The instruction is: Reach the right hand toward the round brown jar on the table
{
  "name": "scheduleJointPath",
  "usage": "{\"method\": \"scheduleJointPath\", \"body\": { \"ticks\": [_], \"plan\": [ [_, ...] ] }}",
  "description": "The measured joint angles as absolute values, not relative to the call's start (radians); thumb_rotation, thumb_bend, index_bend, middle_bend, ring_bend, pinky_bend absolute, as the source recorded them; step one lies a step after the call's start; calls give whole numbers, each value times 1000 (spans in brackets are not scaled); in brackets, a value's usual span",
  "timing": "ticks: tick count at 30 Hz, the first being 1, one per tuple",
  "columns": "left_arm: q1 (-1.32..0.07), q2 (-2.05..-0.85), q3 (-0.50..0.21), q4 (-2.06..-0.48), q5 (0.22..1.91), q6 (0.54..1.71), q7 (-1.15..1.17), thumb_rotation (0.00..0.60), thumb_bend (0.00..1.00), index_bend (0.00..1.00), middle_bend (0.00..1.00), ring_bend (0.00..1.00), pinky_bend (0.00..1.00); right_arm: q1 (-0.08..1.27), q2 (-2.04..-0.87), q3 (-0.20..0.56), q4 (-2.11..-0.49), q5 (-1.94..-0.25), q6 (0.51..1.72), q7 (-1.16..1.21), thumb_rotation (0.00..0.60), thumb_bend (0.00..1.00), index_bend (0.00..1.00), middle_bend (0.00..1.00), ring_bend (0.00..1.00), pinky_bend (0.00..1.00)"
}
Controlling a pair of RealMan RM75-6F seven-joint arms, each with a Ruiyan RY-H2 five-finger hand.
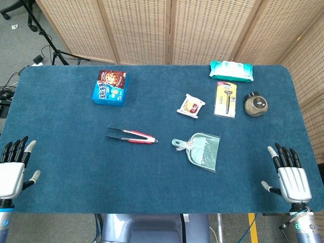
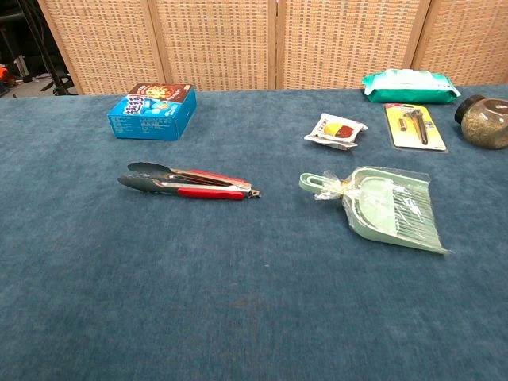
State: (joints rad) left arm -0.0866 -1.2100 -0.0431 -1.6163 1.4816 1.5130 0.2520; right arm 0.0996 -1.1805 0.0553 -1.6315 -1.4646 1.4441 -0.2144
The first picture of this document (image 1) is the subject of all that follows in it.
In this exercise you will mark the yellow floor tape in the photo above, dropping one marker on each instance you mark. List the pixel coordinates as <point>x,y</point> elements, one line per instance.
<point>253,227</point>

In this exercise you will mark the teal mini dustpan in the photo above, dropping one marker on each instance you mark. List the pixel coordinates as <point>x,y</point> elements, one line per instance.
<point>202,152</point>

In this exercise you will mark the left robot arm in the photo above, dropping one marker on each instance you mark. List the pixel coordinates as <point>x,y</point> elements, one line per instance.
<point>5,222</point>

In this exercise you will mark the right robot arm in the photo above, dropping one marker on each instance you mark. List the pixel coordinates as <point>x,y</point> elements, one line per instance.
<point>305,222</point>

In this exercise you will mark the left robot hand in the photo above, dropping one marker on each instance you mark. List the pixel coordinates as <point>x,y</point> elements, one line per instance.
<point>10,174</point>

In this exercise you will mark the black office chair base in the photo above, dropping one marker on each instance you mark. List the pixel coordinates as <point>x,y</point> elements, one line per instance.
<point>15,12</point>

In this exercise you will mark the white snack packet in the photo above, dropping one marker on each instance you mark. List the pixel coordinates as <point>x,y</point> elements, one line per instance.
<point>191,106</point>

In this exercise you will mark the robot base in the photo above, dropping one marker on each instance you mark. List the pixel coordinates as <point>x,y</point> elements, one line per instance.
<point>152,227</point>

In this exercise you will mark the razor in yellow package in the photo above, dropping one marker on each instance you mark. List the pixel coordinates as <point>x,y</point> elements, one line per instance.
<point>226,99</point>

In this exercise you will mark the red and black tongs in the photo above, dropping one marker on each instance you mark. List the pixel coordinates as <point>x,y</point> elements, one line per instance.
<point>131,136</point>

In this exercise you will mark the blue table mat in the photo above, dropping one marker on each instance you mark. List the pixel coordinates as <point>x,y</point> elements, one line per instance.
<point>152,177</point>

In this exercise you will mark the green wet wipes pack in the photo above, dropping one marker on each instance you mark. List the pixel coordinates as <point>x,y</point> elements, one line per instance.
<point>231,71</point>

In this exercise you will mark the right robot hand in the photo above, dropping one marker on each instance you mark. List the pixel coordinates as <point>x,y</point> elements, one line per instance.
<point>293,181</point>

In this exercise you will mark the blue cookie box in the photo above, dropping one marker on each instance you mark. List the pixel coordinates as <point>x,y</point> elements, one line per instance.
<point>110,87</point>

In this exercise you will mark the black tripod stand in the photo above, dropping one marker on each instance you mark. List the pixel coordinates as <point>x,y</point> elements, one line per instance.
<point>48,38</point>

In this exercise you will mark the round woven jar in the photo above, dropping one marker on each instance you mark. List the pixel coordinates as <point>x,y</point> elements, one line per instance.
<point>255,103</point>

